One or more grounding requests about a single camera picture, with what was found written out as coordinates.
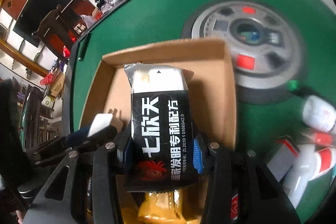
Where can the black flat television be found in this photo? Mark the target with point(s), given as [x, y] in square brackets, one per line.
[44, 3]

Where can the grey red carton box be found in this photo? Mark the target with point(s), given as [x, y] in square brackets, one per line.
[281, 157]

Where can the white pill bottle red label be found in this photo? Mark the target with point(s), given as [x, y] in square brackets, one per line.
[323, 161]

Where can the shallow cardboard box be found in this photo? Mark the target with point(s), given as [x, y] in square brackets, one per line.
[211, 85]

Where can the black marker pen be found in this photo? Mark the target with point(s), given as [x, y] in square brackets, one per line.
[84, 46]

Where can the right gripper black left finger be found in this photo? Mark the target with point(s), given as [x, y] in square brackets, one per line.
[125, 148]

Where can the small white box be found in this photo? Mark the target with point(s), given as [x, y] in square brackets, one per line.
[100, 122]

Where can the black snack packet white text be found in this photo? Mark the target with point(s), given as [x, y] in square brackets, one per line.
[161, 128]

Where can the white spray bottle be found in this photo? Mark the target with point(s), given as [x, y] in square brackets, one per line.
[303, 169]

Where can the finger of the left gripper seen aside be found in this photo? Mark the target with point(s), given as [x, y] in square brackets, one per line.
[81, 141]

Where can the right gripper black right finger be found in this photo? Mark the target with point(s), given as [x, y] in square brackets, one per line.
[204, 153]

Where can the red tube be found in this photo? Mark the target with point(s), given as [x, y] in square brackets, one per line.
[320, 138]

